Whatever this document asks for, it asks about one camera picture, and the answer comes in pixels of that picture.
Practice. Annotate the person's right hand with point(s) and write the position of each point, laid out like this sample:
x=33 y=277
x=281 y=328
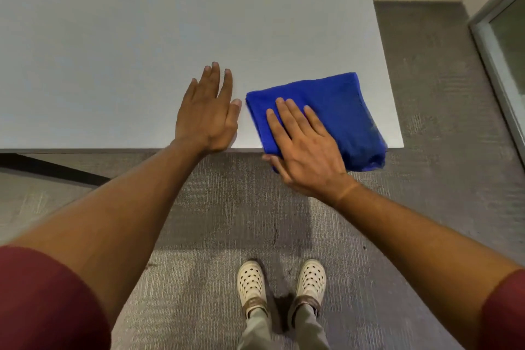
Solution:
x=309 y=157

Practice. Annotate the person's left hand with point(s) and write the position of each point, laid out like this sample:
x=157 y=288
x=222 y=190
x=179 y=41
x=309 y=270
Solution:
x=203 y=120

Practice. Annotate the person's right little finger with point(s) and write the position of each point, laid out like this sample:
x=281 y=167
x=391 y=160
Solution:
x=316 y=121

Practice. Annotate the person's right thumb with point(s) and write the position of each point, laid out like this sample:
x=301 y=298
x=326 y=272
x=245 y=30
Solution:
x=274 y=164

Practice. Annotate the person's left thumb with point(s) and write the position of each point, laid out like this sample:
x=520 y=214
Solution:
x=233 y=118

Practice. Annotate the person's left little finger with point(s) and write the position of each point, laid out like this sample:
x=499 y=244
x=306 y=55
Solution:
x=189 y=92

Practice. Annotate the person's right middle finger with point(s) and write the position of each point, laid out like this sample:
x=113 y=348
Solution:
x=288 y=118

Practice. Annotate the person's left middle finger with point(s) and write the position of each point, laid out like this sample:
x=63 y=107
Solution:
x=212 y=80

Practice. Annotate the blue cloth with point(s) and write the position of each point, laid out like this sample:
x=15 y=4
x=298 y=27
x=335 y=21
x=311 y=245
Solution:
x=340 y=116

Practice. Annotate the person's left forearm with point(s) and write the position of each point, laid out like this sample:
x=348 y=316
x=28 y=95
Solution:
x=119 y=214

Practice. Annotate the person's right forearm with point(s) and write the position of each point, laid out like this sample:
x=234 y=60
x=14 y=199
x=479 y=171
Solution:
x=418 y=245

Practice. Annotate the person's left white clog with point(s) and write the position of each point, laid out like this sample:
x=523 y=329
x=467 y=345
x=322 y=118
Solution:
x=251 y=284

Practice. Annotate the person's white clog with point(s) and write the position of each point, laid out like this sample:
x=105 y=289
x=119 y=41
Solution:
x=251 y=284
x=309 y=283

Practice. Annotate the person's right white clog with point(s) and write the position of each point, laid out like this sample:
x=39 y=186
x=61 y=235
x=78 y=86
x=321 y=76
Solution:
x=309 y=283

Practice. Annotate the person's grey trousers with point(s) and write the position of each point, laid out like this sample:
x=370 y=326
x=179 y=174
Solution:
x=283 y=329

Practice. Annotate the person's red left sleeve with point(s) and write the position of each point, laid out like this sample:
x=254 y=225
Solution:
x=45 y=300

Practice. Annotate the person's red sleeve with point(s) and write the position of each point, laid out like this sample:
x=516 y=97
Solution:
x=505 y=313
x=45 y=300

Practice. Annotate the person's red right sleeve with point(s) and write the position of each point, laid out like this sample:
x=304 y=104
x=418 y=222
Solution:
x=505 y=313

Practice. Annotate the black table frame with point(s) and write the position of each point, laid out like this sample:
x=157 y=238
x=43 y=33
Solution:
x=49 y=168

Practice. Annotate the glass door with white frame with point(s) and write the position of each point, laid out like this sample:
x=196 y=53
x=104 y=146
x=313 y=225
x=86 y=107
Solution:
x=504 y=62

